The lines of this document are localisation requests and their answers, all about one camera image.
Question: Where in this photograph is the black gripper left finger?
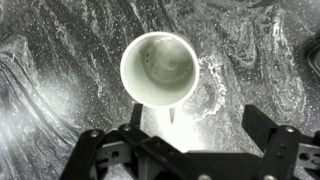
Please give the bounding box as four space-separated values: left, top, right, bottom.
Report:
59 103 188 180

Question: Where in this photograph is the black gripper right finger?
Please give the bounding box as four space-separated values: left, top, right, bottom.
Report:
241 104 320 180

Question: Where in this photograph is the white ceramic mug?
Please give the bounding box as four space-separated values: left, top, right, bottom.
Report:
119 30 201 125

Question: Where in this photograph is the black digital kitchen scale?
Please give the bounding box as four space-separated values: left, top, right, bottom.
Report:
306 43 320 79

